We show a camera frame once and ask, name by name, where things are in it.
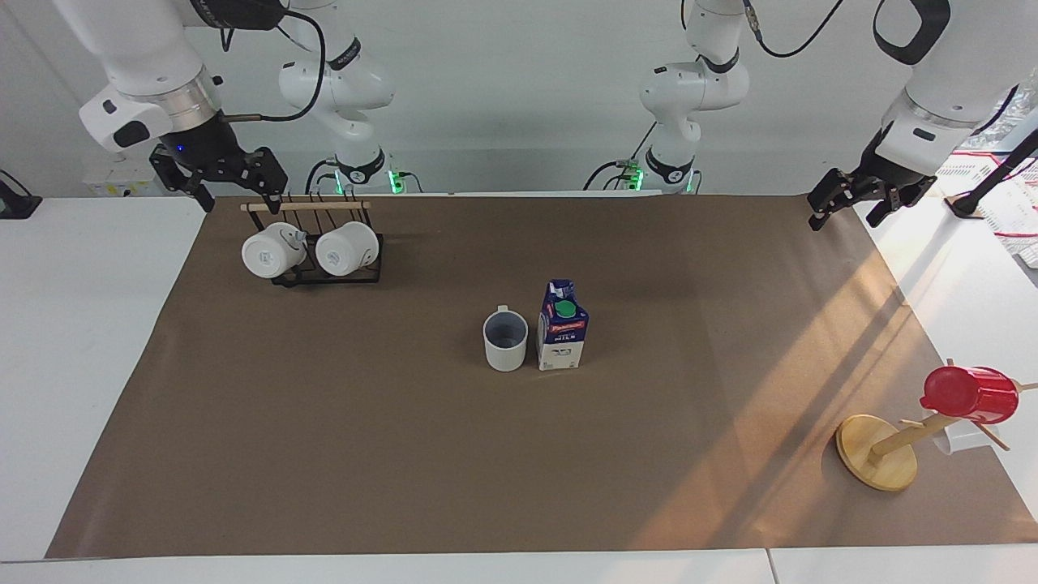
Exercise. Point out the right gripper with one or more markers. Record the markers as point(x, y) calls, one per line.
point(201, 144)

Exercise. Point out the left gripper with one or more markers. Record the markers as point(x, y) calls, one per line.
point(874, 172)

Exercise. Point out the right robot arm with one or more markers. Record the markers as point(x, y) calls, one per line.
point(146, 49)

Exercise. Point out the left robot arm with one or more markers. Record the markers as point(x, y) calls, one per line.
point(949, 73)

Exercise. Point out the white cup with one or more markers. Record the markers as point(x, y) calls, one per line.
point(268, 253)
point(958, 443)
point(345, 250)

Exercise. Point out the red cup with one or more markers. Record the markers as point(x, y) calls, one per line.
point(973, 395)

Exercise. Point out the blue and white milk carton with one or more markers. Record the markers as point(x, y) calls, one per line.
point(561, 337)

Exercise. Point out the white box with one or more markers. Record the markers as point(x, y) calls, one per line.
point(113, 180)

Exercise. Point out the black stand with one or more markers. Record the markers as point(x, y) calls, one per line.
point(997, 175)
point(15, 204)

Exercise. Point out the wooden mug tree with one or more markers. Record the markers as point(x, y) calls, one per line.
point(880, 456)

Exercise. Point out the grey mug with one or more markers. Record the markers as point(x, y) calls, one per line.
point(504, 350)

